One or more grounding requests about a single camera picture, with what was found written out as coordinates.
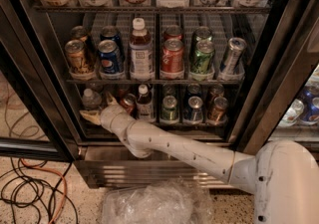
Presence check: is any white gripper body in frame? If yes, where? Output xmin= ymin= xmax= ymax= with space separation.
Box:
xmin=101 ymin=105 xmax=135 ymax=138

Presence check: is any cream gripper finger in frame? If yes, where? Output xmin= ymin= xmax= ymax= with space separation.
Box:
xmin=106 ymin=92 xmax=118 ymax=106
xmin=80 ymin=111 xmax=101 ymax=125

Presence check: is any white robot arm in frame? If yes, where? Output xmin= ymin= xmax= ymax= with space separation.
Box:
xmin=80 ymin=95 xmax=319 ymax=224

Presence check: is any copper can bottom shelf front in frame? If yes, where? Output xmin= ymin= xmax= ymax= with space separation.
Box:
xmin=120 ymin=94 xmax=136 ymax=115

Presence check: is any small tea bottle bottom shelf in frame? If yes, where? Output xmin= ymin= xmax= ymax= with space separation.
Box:
xmin=137 ymin=84 xmax=156 ymax=122

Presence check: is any tall tea bottle white cap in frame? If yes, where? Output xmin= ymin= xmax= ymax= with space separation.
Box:
xmin=129 ymin=18 xmax=154 ymax=81

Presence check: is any green can bottom shelf front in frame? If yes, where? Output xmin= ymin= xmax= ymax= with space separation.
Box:
xmin=161 ymin=96 xmax=177 ymax=121

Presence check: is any open fridge door left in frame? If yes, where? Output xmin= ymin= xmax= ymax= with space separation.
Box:
xmin=0 ymin=5 xmax=78 ymax=162

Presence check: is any gold brown can middle shelf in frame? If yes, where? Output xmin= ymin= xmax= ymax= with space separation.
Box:
xmin=65 ymin=39 xmax=94 ymax=74

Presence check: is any blue can bottom shelf front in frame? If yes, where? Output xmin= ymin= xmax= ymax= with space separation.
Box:
xmin=183 ymin=96 xmax=203 ymax=123

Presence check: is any bronze can bottom shelf front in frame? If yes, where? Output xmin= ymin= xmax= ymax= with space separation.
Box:
xmin=207 ymin=97 xmax=228 ymax=122

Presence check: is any right fridge glass door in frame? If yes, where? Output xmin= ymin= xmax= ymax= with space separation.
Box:
xmin=226 ymin=0 xmax=319 ymax=154

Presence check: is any blue pepsi can front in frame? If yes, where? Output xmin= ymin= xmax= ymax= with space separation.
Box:
xmin=98 ymin=40 xmax=124 ymax=75

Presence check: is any blue can middle rear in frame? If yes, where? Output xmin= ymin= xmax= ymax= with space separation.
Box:
xmin=100 ymin=25 xmax=125 ymax=59

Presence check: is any dark can middle rear left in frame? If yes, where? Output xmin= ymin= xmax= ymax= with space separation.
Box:
xmin=70 ymin=26 xmax=96 ymax=55

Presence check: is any red soda can front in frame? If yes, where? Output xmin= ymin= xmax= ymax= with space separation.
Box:
xmin=160 ymin=38 xmax=184 ymax=73

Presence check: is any red can middle rear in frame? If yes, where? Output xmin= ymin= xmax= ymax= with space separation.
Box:
xmin=163 ymin=25 xmax=183 ymax=40

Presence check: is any green soda can front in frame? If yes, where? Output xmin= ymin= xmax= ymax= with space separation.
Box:
xmin=190 ymin=40 xmax=215 ymax=75

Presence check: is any clear plastic bag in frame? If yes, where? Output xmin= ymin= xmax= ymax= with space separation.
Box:
xmin=101 ymin=179 xmax=213 ymax=224

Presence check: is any green can middle rear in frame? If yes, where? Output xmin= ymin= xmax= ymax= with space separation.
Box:
xmin=190 ymin=26 xmax=212 ymax=52

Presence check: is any silver slim can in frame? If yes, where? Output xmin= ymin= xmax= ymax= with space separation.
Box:
xmin=219 ymin=37 xmax=247 ymax=75

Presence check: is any blue can behind right door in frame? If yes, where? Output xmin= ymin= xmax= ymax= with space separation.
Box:
xmin=299 ymin=98 xmax=319 ymax=125

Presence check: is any orange extension cable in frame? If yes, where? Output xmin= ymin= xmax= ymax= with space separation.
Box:
xmin=19 ymin=157 xmax=69 ymax=224

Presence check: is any black cable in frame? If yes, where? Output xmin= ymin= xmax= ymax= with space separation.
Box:
xmin=0 ymin=157 xmax=80 ymax=224

